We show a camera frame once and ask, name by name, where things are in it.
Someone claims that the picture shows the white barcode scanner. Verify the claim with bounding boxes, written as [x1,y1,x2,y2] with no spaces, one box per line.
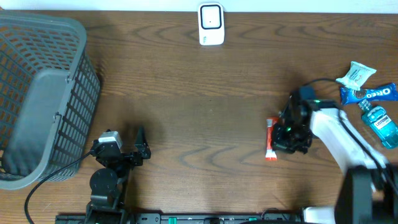
[198,2,225,46]

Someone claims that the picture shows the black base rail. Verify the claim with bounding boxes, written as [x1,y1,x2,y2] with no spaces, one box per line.
[55,212,336,224]

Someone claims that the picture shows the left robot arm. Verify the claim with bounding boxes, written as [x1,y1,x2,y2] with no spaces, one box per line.
[84,127,151,224]

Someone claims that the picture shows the teal mouthwash bottle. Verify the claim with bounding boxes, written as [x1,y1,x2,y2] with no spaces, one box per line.
[358,100,397,149]

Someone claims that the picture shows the white wet wipes pack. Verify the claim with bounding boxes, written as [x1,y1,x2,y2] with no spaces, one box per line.
[336,61,377,91]

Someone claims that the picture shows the blue Oreo cookie pack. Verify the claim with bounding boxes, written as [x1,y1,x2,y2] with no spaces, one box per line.
[340,83,397,105]

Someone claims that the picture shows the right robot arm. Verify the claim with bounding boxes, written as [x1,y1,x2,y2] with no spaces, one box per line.
[269,86,397,223]

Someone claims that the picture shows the grey plastic basket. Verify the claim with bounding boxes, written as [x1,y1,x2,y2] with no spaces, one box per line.
[1,11,100,190]

